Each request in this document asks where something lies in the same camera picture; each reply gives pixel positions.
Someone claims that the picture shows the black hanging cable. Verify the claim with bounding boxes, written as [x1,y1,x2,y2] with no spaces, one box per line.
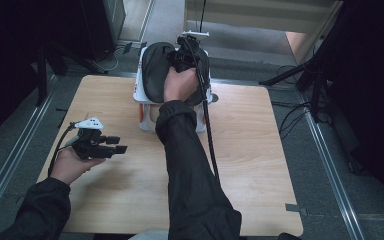
[196,0,208,33]

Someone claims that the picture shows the dark cabinet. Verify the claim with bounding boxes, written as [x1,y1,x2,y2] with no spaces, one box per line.
[79,0,128,61]

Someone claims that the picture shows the white floor cable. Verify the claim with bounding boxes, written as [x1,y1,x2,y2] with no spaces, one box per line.
[91,46,119,72]

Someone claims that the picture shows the metal floor rail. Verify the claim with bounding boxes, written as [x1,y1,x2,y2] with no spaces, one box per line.
[0,74,59,231]
[298,89,366,240]

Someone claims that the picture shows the black metal stand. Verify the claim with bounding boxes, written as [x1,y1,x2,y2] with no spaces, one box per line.
[34,43,108,108]

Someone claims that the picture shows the right hand-held gripper cable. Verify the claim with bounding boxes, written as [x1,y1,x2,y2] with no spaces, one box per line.
[183,37,222,185]

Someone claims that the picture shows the person's dark knee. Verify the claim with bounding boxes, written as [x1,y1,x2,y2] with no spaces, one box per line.
[278,232,303,240]

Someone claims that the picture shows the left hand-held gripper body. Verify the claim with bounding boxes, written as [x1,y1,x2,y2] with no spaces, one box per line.
[70,116,114,160]

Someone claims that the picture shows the person's left hand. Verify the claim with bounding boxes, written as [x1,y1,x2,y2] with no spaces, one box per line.
[49,147,107,186]

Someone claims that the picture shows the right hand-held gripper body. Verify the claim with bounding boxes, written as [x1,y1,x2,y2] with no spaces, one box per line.
[169,30,210,73]

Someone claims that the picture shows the person's right hand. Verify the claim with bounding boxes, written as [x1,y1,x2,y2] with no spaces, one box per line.
[163,65,200,103]

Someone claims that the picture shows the black floor cables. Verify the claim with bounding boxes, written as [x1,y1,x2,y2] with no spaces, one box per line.
[271,64,331,139]

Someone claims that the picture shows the black slipper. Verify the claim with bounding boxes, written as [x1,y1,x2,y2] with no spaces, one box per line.
[141,41,176,104]
[183,49,212,107]

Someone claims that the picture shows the white cloth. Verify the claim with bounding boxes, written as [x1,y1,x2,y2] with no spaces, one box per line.
[129,229,169,240]

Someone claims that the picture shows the white shoe rack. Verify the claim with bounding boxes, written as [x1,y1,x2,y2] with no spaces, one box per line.
[133,46,214,134]

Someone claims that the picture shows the black tripod stand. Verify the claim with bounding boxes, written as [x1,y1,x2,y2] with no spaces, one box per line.
[259,49,334,124]

